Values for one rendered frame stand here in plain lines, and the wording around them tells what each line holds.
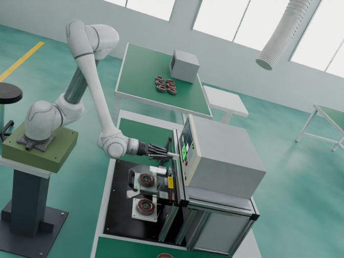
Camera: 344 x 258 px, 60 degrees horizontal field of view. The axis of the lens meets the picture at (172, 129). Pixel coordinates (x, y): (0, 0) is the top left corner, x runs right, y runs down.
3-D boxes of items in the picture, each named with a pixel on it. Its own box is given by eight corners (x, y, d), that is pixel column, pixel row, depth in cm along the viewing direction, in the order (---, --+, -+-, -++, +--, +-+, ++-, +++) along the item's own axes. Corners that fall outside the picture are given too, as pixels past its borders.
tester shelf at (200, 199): (178, 206, 151) (180, 199, 148) (171, 133, 209) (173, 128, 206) (256, 220, 160) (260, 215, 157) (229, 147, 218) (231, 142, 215)
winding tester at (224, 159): (184, 185, 158) (197, 155, 148) (178, 140, 195) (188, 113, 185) (250, 199, 166) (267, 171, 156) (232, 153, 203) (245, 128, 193)
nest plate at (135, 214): (131, 217, 174) (132, 216, 173) (132, 199, 187) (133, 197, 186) (156, 222, 177) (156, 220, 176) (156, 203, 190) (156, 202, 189)
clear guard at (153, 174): (125, 199, 152) (128, 191, 149) (129, 169, 172) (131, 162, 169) (186, 211, 158) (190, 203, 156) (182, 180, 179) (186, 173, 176)
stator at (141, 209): (135, 214, 175) (136, 210, 173) (136, 200, 185) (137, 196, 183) (153, 217, 178) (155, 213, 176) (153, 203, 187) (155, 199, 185)
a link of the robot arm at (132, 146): (124, 157, 159) (134, 159, 160) (128, 143, 155) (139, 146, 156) (125, 147, 167) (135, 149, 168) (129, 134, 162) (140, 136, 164)
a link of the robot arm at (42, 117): (18, 129, 185) (21, 100, 174) (43, 121, 200) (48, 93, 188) (34, 144, 181) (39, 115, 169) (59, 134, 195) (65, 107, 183)
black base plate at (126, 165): (103, 234, 161) (103, 231, 160) (115, 160, 216) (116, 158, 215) (185, 247, 171) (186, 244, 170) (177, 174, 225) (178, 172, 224)
